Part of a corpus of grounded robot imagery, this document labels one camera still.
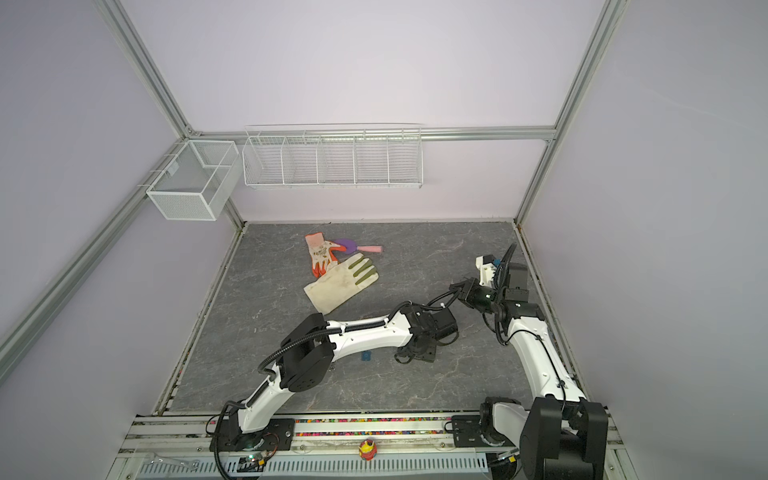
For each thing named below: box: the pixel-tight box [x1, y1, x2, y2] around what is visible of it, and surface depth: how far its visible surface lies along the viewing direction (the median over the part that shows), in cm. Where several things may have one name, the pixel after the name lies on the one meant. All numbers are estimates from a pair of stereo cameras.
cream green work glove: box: [303, 253, 379, 316], surface depth 104 cm
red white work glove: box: [305, 232, 347, 278], surface depth 111 cm
